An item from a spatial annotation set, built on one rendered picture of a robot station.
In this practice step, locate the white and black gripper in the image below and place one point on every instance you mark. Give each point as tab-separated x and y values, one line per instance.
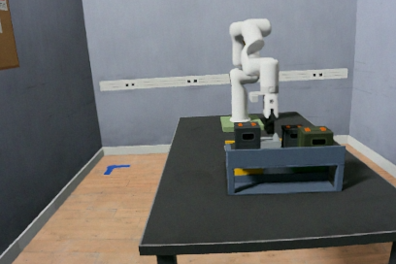
270	108

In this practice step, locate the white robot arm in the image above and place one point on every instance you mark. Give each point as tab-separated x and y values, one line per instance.
267	68

